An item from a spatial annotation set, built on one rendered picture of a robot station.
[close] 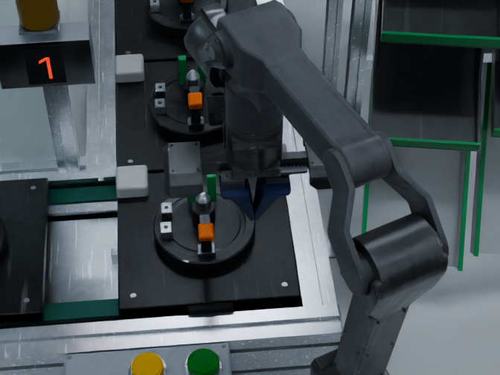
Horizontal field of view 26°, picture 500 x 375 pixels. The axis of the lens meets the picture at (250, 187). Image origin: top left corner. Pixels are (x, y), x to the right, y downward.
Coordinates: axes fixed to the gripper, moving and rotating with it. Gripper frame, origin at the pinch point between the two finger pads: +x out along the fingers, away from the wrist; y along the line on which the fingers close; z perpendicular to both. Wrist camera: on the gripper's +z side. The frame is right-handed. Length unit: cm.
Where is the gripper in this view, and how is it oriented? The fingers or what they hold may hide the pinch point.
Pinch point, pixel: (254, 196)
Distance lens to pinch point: 116.0
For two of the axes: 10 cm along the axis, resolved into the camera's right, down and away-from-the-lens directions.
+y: -10.0, 0.6, -0.6
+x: 0.0, 6.7, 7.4
